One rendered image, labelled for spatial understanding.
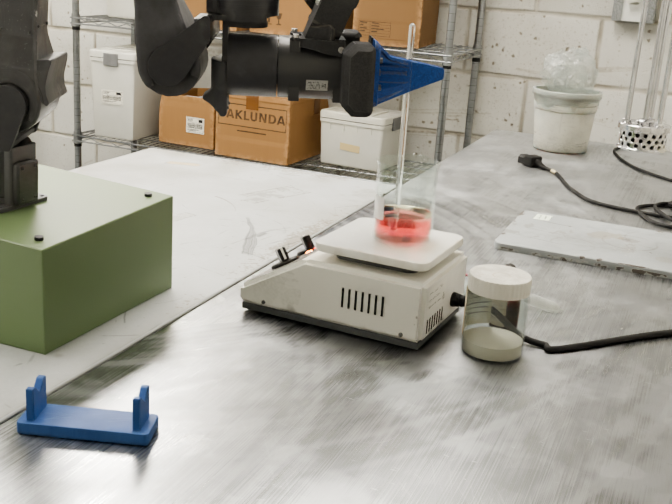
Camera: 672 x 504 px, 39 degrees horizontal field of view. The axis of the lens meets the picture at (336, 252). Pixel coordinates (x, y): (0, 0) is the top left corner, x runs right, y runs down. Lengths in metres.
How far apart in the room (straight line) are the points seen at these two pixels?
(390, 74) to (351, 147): 2.37
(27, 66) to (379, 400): 0.43
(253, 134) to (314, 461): 2.64
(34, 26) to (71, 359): 0.30
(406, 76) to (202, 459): 0.40
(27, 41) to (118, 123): 2.67
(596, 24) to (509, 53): 0.30
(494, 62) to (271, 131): 0.82
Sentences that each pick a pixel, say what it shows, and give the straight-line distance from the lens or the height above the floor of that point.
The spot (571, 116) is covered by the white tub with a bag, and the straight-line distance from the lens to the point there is 1.98.
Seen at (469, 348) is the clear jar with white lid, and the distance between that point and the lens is 0.90.
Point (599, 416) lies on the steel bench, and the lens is 0.83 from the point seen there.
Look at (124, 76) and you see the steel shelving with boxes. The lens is 3.52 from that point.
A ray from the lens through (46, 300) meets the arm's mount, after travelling 0.86.
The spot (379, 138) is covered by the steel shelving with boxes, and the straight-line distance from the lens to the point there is 3.21.
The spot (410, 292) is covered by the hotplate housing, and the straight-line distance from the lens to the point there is 0.88.
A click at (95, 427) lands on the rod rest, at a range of 0.73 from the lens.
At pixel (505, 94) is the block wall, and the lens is 3.40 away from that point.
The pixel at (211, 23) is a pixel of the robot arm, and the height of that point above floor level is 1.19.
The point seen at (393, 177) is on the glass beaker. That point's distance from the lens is 0.90.
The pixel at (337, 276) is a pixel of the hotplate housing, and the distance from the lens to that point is 0.91.
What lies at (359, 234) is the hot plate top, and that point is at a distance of 0.95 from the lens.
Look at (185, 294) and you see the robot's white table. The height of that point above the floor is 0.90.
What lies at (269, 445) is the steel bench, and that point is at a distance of 0.72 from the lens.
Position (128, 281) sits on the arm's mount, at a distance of 0.96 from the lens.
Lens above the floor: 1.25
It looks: 17 degrees down
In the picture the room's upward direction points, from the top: 4 degrees clockwise
